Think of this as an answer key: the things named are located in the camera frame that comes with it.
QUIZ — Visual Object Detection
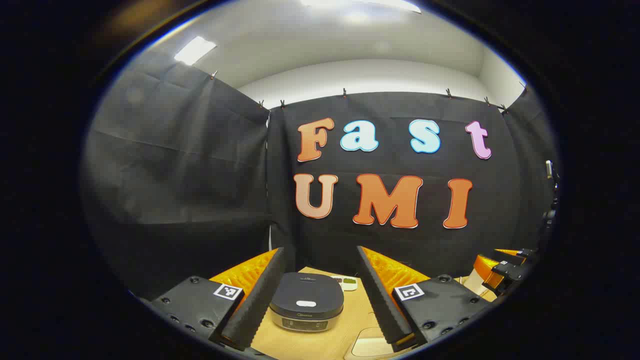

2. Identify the white divided bean tray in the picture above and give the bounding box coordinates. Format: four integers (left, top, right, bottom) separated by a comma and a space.
330, 275, 359, 292

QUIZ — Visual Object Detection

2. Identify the ceiling light panel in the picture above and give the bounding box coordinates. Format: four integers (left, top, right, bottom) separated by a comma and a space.
300, 0, 422, 14
173, 36, 217, 66

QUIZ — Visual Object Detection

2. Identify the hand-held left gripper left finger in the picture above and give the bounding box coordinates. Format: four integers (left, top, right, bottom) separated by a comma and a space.
150, 246, 287, 352

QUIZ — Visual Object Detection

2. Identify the dark grey rice cooker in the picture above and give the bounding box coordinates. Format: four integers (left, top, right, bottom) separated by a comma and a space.
269, 272, 345, 332

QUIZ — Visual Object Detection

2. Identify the pale shallow container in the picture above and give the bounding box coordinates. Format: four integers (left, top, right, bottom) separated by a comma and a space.
344, 327, 401, 360

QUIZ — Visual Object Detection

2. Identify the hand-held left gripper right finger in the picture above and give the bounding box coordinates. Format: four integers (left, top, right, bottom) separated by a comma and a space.
356, 245, 493, 353

